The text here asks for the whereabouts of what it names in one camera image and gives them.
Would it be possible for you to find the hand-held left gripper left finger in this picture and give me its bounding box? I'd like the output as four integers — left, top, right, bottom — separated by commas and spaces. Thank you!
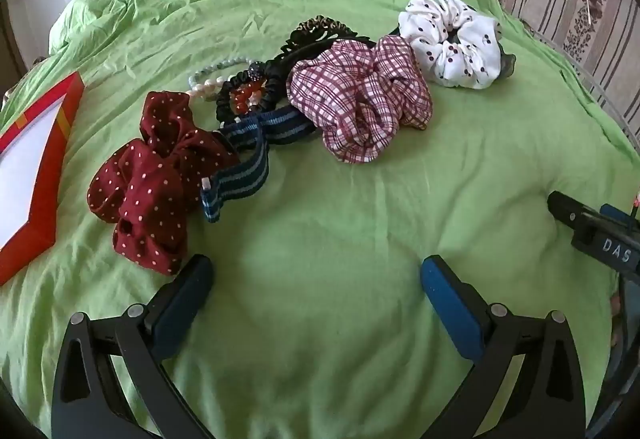
50, 254, 215, 439

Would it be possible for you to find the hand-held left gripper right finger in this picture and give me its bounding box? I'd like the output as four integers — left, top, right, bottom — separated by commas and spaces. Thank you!
420, 255, 586, 439

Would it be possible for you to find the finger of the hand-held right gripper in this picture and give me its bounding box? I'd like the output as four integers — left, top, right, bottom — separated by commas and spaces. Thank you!
547, 191, 626, 240

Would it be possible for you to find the dark red dotted scrunchie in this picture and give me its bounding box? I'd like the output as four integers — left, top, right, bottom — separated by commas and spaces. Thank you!
86, 90, 241, 276

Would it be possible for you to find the blue striped headband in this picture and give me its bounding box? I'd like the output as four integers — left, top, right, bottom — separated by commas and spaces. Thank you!
200, 111, 318, 224

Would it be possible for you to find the white cherry print scrunchie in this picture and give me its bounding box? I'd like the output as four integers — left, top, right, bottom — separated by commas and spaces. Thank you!
398, 0, 502, 90

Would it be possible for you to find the red rimmed white box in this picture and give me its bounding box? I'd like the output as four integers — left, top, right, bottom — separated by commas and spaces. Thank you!
0, 71, 85, 287

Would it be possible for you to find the black scrunchie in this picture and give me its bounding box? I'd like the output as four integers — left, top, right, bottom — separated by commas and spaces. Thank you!
215, 66, 286, 124

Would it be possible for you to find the white pearl bracelet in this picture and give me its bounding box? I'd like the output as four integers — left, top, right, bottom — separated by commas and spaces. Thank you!
187, 76, 226, 102

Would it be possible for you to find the red white plaid scrunchie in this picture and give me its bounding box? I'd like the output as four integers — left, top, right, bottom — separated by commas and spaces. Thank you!
286, 36, 433, 166

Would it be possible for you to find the grey black organza hair bow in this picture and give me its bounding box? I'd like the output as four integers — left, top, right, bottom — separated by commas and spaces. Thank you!
279, 26, 517, 80

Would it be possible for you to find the green bedsheet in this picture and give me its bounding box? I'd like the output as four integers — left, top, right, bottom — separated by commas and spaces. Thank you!
0, 0, 635, 439

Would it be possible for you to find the orange hair tie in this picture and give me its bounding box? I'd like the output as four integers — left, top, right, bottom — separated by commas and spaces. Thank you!
229, 86, 266, 113

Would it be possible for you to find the pale blue bead bracelet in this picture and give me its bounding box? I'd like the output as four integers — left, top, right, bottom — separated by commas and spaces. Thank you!
189, 55, 251, 87

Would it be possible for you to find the black gold spiral hair tie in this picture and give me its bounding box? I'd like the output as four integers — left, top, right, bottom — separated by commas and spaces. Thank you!
296, 17, 349, 38

